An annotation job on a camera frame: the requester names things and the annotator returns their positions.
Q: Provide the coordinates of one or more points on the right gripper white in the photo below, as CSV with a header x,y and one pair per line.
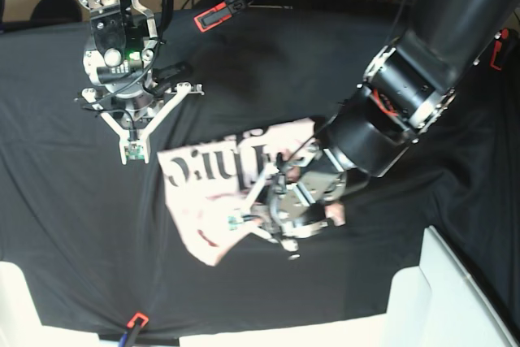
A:
x,y
134,120

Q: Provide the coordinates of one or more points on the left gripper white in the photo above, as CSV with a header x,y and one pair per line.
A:
x,y
290,201

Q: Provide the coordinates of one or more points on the pale pink T-shirt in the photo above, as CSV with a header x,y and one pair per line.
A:
x,y
207,186

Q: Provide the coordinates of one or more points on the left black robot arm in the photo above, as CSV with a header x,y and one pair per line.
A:
x,y
405,88

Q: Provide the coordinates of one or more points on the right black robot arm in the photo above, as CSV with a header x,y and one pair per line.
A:
x,y
129,93

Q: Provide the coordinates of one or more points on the black table cloth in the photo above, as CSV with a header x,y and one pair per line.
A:
x,y
96,243

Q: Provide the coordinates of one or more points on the red black clamp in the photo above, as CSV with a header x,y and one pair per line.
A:
x,y
218,14

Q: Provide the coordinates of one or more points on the white side table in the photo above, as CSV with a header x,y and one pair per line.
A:
x,y
437,303

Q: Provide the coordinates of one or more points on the red clamp right edge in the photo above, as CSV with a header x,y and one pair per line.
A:
x,y
499,49

